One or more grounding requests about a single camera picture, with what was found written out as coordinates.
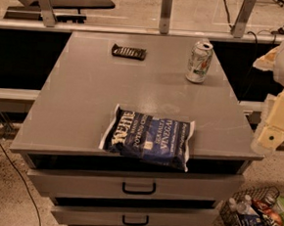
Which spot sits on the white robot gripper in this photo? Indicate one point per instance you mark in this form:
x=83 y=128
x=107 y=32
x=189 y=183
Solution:
x=272 y=135

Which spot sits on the top grey drawer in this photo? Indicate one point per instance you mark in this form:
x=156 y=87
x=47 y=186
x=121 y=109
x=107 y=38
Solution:
x=134 y=185

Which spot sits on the middle metal bracket post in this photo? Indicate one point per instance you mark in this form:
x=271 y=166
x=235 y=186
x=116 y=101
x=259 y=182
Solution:
x=165 y=16

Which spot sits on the red snack bag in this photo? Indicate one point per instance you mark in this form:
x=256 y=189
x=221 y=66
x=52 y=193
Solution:
x=267 y=210

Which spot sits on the left metal bracket post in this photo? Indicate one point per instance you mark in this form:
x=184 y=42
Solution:
x=47 y=13

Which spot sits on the wire mesh basket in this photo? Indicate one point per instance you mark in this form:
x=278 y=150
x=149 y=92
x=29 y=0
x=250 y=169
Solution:
x=230 y=218

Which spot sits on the grey drawer cabinet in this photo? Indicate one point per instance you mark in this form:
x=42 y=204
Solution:
x=77 y=103

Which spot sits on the white green 7up can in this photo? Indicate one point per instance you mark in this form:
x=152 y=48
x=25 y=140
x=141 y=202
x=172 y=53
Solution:
x=199 y=61

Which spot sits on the middle grey drawer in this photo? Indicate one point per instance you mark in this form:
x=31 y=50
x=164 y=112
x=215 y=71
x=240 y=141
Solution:
x=133 y=216

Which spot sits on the dark chocolate bar wrapper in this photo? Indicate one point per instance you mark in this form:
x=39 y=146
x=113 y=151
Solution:
x=129 y=52

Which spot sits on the metal bracket post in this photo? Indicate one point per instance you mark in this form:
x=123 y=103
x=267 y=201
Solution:
x=47 y=13
x=238 y=29
x=165 y=16

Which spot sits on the black padded bench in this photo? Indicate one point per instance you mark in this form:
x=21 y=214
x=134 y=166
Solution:
x=30 y=9

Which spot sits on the blue kettle chips bag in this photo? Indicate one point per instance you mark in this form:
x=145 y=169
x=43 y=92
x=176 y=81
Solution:
x=150 y=138

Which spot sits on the right metal bracket post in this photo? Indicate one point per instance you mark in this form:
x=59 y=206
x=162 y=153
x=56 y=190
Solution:
x=238 y=29

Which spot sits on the clear plastic water bottle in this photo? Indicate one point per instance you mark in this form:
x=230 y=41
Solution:
x=245 y=206

